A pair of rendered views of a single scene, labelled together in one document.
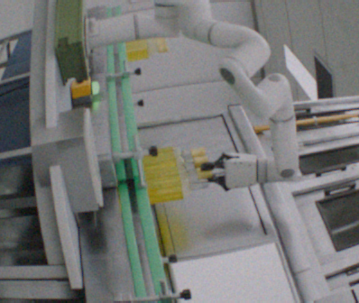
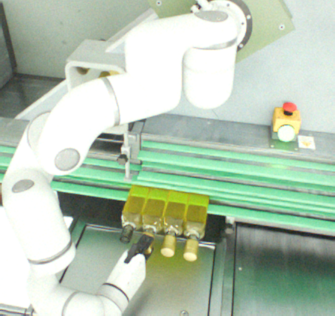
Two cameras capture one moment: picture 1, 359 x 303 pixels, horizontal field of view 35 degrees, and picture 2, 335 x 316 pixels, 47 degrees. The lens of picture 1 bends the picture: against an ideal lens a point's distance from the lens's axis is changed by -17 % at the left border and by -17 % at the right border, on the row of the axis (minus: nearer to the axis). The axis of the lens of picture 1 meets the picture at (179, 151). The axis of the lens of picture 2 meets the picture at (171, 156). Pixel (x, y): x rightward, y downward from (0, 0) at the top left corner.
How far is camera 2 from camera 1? 2.06 m
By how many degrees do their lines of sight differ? 81
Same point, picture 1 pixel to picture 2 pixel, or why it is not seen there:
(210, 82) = not seen: outside the picture
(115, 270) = (13, 135)
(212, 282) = not seen: hidden behind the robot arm
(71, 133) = (78, 55)
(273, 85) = (11, 183)
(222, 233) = (90, 269)
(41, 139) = (89, 43)
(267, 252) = (19, 294)
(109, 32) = not seen: hidden behind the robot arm
